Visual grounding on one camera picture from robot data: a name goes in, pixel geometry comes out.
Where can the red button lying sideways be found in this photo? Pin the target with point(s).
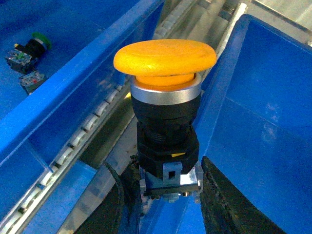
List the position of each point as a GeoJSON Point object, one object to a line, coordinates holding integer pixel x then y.
{"type": "Point", "coordinates": [30, 82]}

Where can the green push button upright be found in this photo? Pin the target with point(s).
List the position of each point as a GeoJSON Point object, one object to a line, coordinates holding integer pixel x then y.
{"type": "Point", "coordinates": [23, 58]}

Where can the yellow mushroom push button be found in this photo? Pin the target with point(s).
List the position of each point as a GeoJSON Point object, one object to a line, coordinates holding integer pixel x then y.
{"type": "Point", "coordinates": [165, 91]}

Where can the left roller track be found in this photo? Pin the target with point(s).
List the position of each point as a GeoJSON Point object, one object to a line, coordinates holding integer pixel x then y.
{"type": "Point", "coordinates": [16, 220]}

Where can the blue source bin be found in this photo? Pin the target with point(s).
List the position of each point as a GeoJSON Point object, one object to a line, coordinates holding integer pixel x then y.
{"type": "Point", "coordinates": [85, 36]}

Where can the blue target bin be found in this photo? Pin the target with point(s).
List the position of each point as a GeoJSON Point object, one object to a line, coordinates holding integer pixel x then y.
{"type": "Point", "coordinates": [255, 121]}

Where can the metal centre divider rail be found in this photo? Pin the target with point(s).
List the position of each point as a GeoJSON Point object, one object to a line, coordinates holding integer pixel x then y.
{"type": "Point", "coordinates": [122, 158]}

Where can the worn right gripper right finger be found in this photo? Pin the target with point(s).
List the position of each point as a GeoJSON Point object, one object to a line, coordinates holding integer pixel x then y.
{"type": "Point", "coordinates": [226, 210]}

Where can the worn right gripper left finger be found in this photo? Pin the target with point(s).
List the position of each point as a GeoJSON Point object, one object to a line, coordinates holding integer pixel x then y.
{"type": "Point", "coordinates": [120, 210]}

